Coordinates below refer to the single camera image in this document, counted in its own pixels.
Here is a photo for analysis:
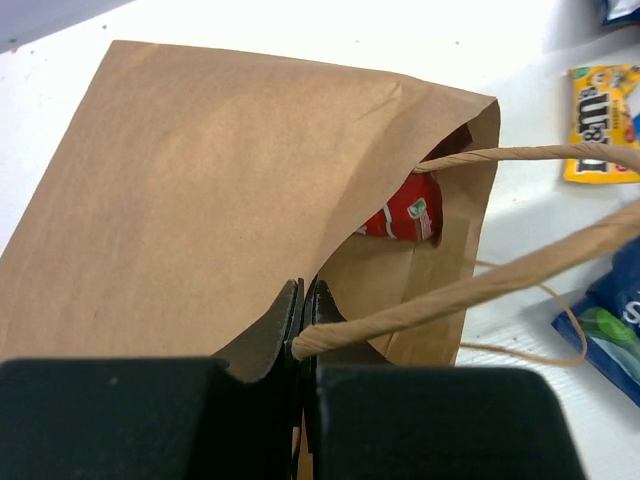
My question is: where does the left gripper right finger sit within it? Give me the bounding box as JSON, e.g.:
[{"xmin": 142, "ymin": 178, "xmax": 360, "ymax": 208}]
[{"xmin": 299, "ymin": 274, "xmax": 586, "ymax": 480}]

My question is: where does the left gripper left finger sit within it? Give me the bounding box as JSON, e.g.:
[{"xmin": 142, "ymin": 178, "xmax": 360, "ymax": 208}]
[{"xmin": 1, "ymin": 280, "xmax": 304, "ymax": 479}]

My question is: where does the red Chuba chips bag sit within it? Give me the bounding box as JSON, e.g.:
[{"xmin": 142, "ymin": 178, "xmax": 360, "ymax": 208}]
[{"xmin": 356, "ymin": 172, "xmax": 443, "ymax": 245}]

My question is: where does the brown paper bag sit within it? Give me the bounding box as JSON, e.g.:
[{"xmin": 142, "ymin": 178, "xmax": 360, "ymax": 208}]
[{"xmin": 0, "ymin": 39, "xmax": 640, "ymax": 480}]

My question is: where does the blue Burts crisps bag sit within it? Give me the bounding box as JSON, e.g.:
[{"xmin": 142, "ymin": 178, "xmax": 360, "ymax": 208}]
[{"xmin": 572, "ymin": 239, "xmax": 640, "ymax": 404}]

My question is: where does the yellow M&M's packet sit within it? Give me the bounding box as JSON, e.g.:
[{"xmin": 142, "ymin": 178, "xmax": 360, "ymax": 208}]
[{"xmin": 563, "ymin": 64, "xmax": 639, "ymax": 185}]

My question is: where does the blue white crisps bag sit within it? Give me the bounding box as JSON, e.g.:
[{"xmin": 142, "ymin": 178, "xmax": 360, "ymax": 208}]
[{"xmin": 598, "ymin": 0, "xmax": 640, "ymax": 26}]

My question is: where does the light blue snack bar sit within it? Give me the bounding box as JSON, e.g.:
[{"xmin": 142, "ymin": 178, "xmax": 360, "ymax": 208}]
[{"xmin": 629, "ymin": 115, "xmax": 640, "ymax": 148}]

